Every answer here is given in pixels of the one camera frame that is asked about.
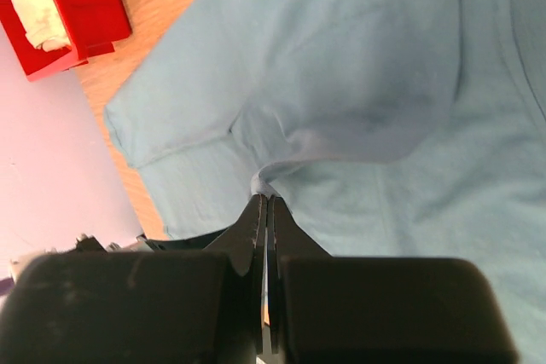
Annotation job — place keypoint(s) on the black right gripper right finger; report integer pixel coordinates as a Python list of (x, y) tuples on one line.
[(301, 287)]

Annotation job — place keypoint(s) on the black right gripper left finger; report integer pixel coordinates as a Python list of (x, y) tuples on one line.
[(225, 299)]

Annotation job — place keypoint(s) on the blue t-shirt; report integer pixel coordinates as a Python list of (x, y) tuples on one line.
[(390, 127)]

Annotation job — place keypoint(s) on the red plastic bin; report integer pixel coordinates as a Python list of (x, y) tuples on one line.
[(92, 26)]

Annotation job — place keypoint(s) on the beige folded t-shirt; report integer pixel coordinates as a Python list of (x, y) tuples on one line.
[(42, 23)]

